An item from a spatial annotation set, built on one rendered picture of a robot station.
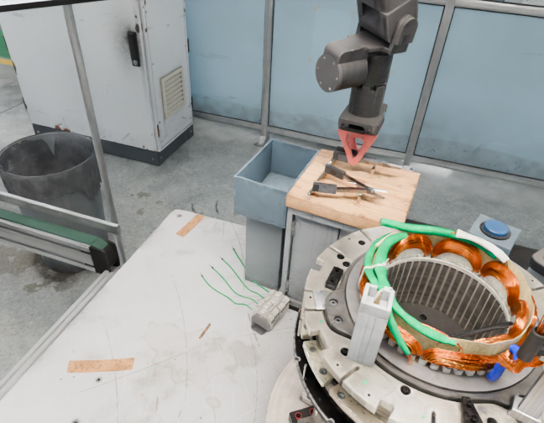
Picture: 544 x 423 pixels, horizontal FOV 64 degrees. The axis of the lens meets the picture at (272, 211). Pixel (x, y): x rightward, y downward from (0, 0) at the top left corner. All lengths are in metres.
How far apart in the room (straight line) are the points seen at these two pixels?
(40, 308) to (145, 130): 1.24
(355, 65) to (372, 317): 0.40
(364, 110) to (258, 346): 0.48
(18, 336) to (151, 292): 1.15
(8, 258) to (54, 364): 1.56
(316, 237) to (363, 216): 0.11
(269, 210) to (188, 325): 0.29
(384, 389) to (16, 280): 2.00
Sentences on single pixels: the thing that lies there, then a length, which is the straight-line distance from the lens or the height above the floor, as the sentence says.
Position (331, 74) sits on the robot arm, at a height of 1.27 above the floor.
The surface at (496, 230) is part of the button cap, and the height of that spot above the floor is 1.04.
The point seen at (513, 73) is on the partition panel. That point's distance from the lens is 2.79.
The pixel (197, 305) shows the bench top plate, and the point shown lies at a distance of 0.94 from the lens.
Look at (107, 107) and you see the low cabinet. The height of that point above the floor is 0.35.
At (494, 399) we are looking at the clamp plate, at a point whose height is 1.10.
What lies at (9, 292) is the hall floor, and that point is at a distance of 2.26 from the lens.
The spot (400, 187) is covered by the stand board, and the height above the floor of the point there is 1.06.
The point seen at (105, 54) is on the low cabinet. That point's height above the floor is 0.68.
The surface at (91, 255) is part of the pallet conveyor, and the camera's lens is 1.18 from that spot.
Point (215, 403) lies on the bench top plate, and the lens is 0.81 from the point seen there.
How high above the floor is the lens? 1.49
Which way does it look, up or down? 37 degrees down
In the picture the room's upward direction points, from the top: 3 degrees clockwise
